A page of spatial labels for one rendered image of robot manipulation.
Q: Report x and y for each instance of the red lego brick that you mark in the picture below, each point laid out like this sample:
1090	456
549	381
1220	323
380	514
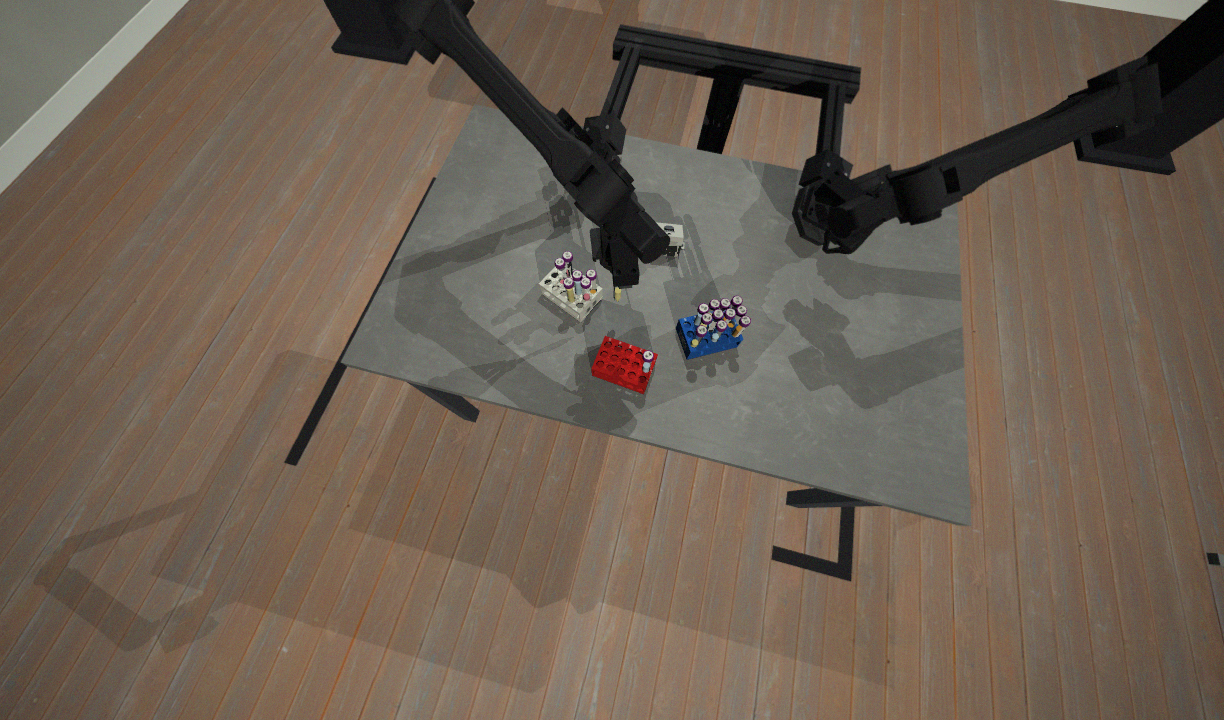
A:
621	366

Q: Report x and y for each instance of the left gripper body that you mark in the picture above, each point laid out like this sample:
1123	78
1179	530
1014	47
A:
853	242

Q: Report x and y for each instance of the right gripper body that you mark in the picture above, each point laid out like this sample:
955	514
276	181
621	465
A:
596	245

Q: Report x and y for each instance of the white done button panel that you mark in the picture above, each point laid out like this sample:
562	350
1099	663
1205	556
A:
675	232

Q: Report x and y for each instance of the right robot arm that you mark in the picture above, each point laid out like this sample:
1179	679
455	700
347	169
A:
433	27

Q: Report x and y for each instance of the blue tube rack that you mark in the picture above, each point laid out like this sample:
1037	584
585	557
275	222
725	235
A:
686	333

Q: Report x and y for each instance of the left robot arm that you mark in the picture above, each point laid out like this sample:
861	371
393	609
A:
1108	109

